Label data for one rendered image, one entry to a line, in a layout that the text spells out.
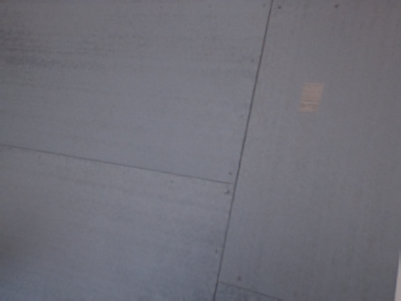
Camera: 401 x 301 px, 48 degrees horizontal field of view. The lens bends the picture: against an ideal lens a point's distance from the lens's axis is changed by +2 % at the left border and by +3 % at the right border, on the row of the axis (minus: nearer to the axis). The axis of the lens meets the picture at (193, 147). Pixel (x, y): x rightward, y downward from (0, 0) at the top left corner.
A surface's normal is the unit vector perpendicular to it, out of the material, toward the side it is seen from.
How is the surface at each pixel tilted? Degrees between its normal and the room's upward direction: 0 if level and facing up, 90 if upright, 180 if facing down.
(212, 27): 90
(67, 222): 90
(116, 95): 90
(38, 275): 90
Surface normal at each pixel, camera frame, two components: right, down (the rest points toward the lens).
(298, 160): -0.40, -0.22
